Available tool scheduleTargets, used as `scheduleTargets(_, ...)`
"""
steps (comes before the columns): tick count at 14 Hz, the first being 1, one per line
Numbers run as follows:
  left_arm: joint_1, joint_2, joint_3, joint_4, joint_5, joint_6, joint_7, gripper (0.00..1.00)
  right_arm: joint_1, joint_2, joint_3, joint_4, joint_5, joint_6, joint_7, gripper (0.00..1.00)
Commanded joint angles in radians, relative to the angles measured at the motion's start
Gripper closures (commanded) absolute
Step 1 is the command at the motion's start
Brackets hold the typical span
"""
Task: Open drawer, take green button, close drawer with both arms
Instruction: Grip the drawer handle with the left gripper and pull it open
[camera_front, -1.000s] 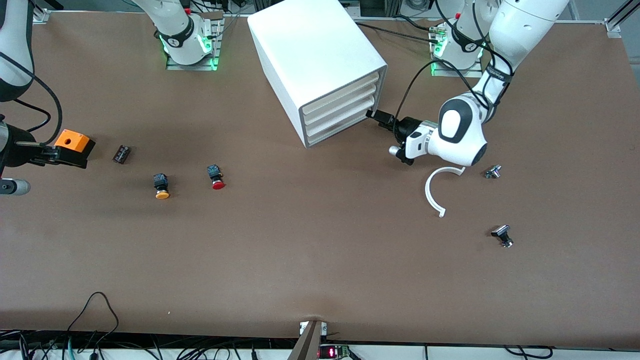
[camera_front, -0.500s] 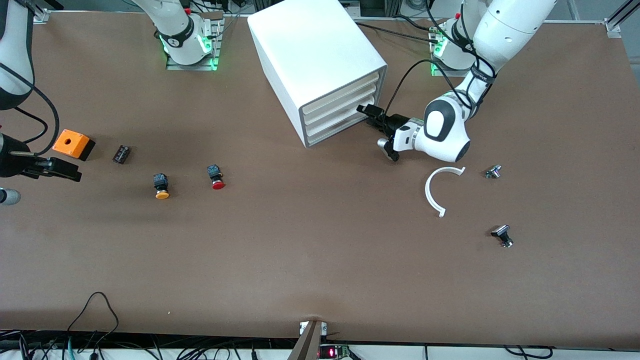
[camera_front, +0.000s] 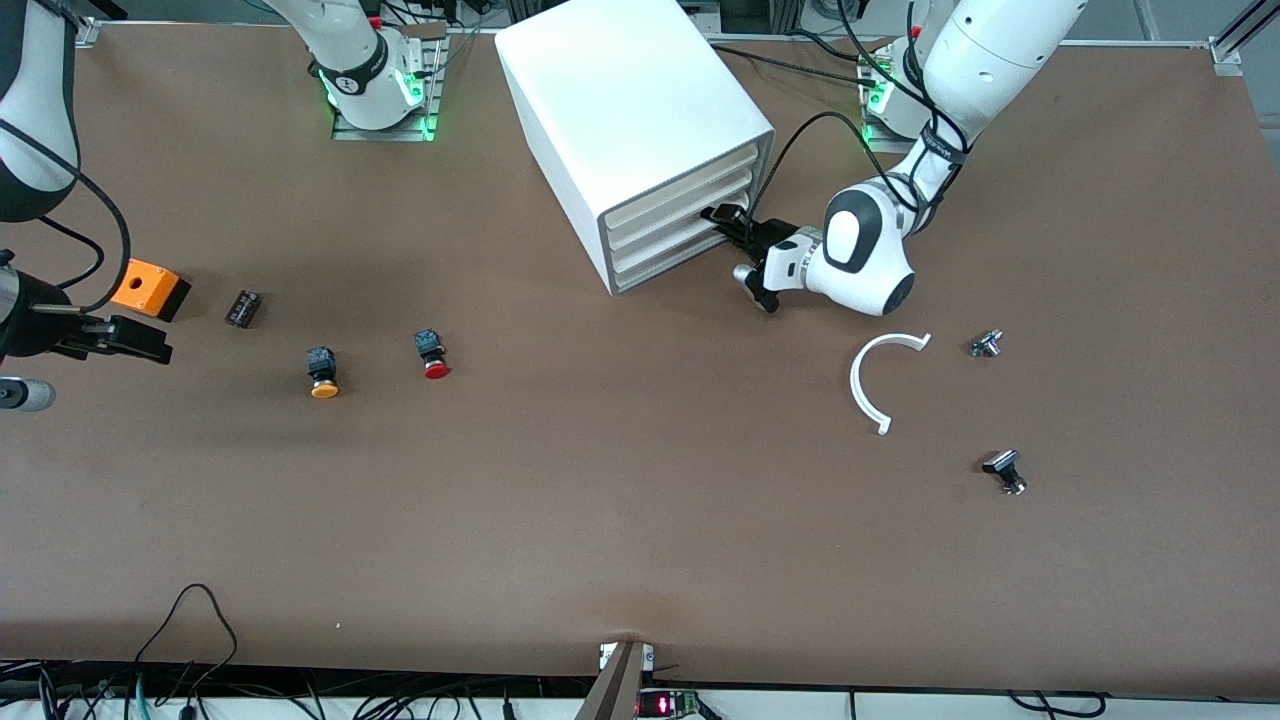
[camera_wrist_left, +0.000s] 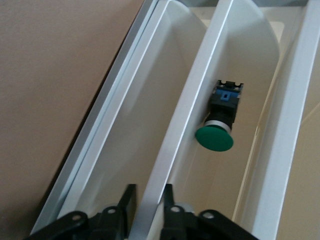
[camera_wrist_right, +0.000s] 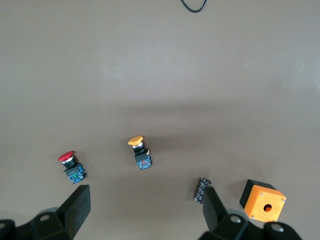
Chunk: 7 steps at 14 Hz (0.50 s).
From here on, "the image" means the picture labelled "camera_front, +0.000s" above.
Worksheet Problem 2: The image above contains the white cabinet drawer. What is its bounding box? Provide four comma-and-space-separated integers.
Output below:
608, 192, 753, 274
610, 215, 753, 294
606, 168, 755, 254
603, 143, 763, 233

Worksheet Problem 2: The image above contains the white drawer cabinet shell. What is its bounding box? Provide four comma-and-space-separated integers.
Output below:
494, 0, 777, 298

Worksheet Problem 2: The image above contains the yellow push button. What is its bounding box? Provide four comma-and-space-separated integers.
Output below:
305, 345, 342, 402

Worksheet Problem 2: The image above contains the red push button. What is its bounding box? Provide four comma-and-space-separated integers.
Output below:
413, 328, 453, 382

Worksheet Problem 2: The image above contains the orange box with hole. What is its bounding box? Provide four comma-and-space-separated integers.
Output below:
109, 257, 192, 324

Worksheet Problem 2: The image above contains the black device red display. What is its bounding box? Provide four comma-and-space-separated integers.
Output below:
637, 688, 703, 720

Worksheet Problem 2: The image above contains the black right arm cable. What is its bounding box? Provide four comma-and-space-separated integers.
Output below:
0, 118, 133, 314

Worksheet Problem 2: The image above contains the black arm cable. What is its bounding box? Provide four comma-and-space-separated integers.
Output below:
748, 0, 967, 237
0, 118, 133, 314

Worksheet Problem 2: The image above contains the white semicircular bracket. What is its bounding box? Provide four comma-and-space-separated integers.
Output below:
849, 332, 933, 437

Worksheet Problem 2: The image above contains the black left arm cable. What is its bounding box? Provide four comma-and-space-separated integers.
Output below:
748, 0, 967, 237

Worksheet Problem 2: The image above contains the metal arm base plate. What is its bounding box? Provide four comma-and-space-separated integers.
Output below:
861, 50, 917, 155
331, 25, 444, 143

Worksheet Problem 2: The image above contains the black cable on table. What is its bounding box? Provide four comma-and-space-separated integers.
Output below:
711, 43, 883, 87

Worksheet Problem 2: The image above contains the black looped cable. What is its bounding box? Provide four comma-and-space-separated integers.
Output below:
130, 583, 242, 701

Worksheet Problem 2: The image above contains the black switch silver face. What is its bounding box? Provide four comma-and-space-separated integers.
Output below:
981, 448, 1029, 498

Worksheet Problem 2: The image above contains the grey metal mount bracket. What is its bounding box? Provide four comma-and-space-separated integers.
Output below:
574, 640, 657, 720

